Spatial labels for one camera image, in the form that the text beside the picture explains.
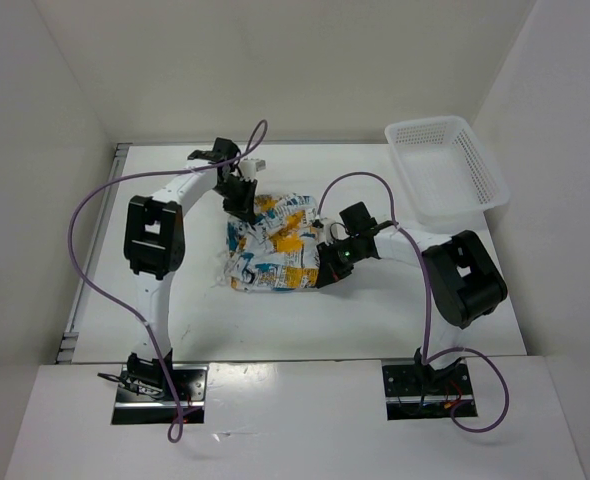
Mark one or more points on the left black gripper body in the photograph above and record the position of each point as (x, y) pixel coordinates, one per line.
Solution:
(237, 194)

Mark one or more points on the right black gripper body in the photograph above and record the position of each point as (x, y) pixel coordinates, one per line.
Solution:
(341, 256)

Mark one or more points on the colourful printed shorts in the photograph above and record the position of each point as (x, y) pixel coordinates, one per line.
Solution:
(278, 253)

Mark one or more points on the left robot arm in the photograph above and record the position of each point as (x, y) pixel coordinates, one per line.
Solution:
(154, 246)

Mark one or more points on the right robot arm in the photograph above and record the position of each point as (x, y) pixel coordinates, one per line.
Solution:
(460, 278)

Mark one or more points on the white plastic basket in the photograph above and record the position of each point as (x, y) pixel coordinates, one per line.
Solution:
(446, 171)

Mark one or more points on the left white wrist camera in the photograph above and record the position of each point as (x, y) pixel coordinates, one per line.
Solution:
(249, 168)

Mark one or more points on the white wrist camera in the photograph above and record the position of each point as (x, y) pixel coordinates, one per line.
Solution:
(325, 230)
(249, 168)

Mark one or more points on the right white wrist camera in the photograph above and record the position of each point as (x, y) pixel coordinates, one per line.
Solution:
(325, 230)

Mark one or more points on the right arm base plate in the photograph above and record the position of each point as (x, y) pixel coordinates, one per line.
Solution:
(408, 398)

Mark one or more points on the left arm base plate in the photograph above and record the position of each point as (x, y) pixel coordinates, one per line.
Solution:
(137, 403)

